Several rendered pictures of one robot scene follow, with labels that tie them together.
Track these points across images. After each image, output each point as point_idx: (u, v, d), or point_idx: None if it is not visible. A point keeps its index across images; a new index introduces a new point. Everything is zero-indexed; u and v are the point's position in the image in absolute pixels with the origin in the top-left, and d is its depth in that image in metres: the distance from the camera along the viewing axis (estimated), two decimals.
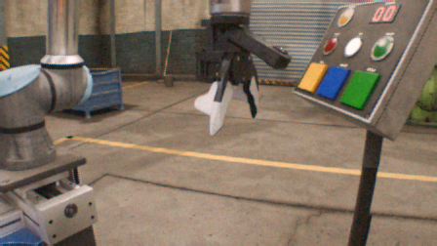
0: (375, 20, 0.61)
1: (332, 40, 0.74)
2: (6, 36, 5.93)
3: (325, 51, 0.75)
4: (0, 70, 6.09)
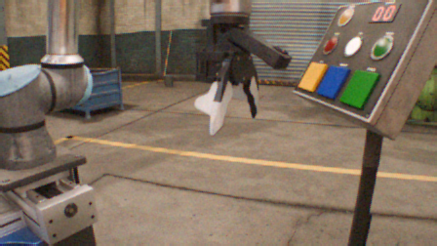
0: (375, 20, 0.61)
1: (332, 40, 0.74)
2: (6, 36, 5.93)
3: (325, 51, 0.75)
4: (0, 70, 6.09)
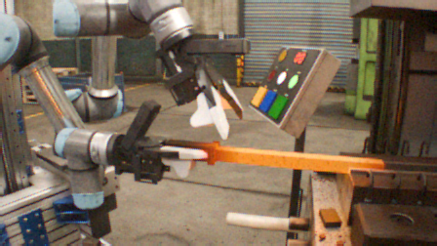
0: (295, 61, 1.03)
1: (272, 71, 1.16)
2: None
3: (268, 79, 1.18)
4: None
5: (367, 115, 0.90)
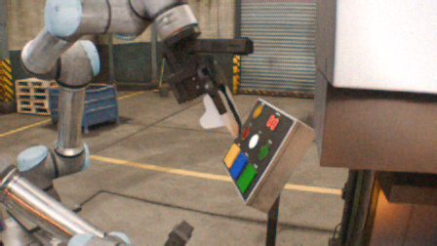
0: (267, 125, 0.96)
1: (247, 129, 1.10)
2: (8, 50, 6.28)
3: (242, 137, 1.11)
4: (3, 82, 6.45)
5: (342, 190, 0.83)
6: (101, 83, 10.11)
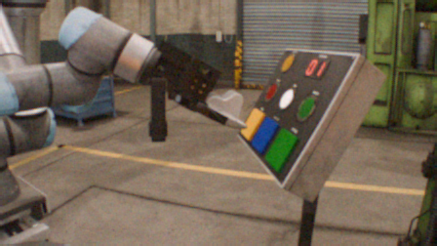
0: (307, 73, 0.65)
1: (273, 87, 0.78)
2: None
3: (266, 98, 0.79)
4: None
5: (424, 165, 0.51)
6: None
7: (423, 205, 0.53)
